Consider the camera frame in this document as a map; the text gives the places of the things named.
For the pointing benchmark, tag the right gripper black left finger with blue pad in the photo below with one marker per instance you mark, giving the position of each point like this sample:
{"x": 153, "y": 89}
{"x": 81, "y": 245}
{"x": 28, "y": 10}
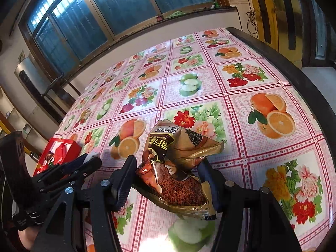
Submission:
{"x": 77, "y": 208}

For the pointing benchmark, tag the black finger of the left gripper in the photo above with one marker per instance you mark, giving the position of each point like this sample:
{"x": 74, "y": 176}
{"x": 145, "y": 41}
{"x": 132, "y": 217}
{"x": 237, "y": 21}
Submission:
{"x": 60, "y": 176}

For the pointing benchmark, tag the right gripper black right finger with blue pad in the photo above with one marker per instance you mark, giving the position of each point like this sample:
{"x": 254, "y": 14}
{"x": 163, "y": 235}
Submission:
{"x": 256, "y": 213}

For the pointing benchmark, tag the brown gold snack bag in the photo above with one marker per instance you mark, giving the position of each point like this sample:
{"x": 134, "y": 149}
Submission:
{"x": 165, "y": 174}

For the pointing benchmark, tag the white pink snack packet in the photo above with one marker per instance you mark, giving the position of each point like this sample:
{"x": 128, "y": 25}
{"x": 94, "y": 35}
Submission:
{"x": 91, "y": 155}

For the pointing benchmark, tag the hand holding other gripper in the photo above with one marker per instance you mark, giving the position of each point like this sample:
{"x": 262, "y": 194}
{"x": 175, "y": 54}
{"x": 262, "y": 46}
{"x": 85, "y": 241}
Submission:
{"x": 28, "y": 236}

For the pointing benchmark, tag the red gift box tray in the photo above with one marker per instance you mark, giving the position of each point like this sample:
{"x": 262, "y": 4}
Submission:
{"x": 57, "y": 152}

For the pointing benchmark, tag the silver standing air conditioner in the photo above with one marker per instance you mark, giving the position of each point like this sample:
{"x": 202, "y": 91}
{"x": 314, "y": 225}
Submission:
{"x": 38, "y": 87}

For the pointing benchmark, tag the floral fruit pattern tablecloth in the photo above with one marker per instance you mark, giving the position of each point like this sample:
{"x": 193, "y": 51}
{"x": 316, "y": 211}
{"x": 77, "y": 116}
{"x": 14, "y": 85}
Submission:
{"x": 277, "y": 128}

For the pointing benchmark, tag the blue glass window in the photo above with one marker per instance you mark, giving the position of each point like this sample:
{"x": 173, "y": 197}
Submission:
{"x": 66, "y": 35}

